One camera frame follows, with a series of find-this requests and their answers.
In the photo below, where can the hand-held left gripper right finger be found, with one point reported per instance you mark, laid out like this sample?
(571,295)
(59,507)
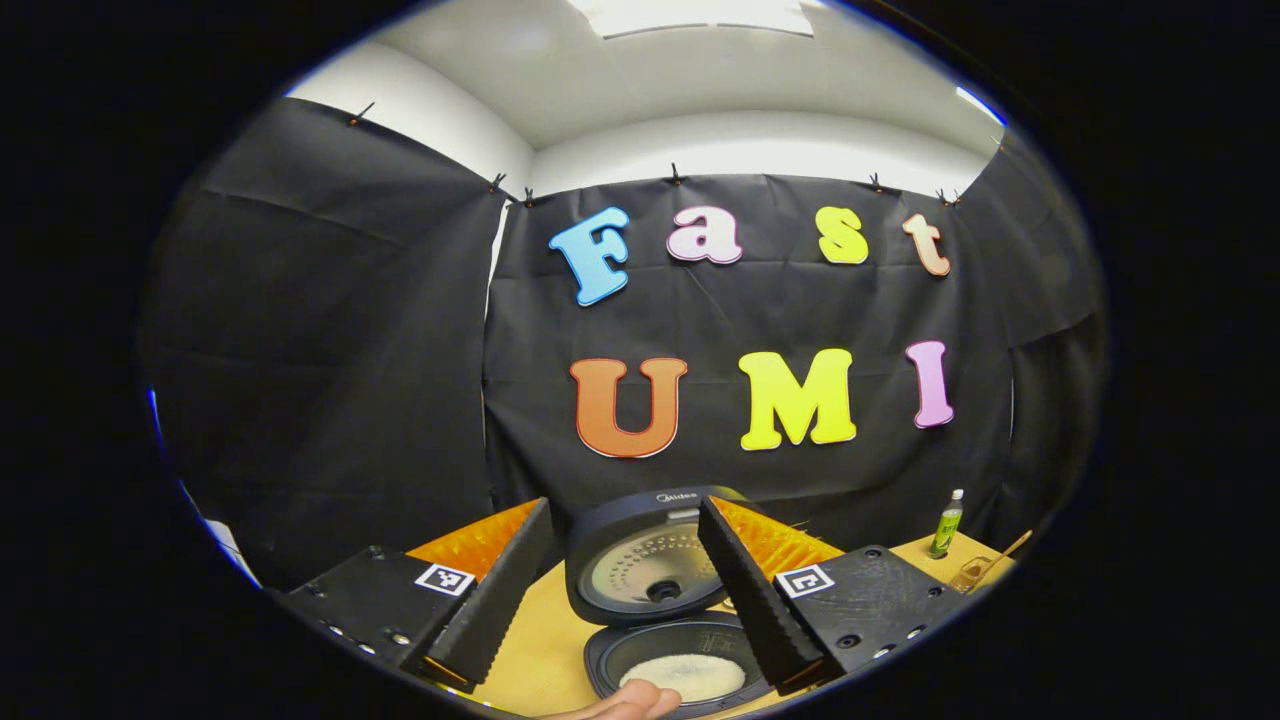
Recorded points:
(750,590)

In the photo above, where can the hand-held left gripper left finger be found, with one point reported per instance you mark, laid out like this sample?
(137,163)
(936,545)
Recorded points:
(500,600)

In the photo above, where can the white rice heap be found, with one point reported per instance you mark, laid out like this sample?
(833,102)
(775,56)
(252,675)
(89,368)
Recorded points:
(690,675)

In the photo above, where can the dark grey rice cooker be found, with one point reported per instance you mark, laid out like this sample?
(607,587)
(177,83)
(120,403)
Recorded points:
(630,560)

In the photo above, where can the wooden spoon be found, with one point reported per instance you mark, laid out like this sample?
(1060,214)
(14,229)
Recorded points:
(1010,548)

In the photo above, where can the green tea bottle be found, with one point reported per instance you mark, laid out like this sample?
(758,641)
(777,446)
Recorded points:
(946,530)

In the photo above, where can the white side desk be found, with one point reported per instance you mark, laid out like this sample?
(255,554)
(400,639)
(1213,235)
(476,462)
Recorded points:
(235,555)

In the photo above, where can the black backdrop cloth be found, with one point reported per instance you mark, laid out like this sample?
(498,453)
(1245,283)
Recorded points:
(330,380)

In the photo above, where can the small ceiling light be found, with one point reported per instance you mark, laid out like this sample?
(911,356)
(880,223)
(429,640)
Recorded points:
(980,105)

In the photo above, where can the ceiling light panel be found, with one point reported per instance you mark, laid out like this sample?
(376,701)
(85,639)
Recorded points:
(690,15)

